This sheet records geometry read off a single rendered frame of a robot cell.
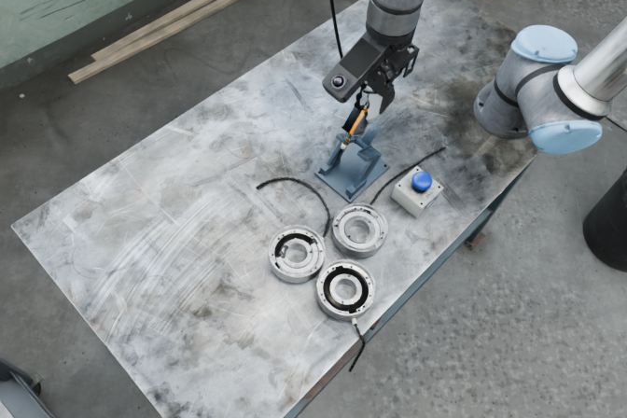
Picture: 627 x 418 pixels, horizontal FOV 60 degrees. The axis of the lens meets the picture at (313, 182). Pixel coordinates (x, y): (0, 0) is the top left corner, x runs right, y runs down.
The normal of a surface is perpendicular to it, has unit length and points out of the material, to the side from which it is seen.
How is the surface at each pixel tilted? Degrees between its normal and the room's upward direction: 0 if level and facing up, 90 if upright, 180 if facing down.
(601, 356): 0
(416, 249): 0
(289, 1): 0
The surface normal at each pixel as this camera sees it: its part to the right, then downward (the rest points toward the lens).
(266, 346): 0.07, -0.53
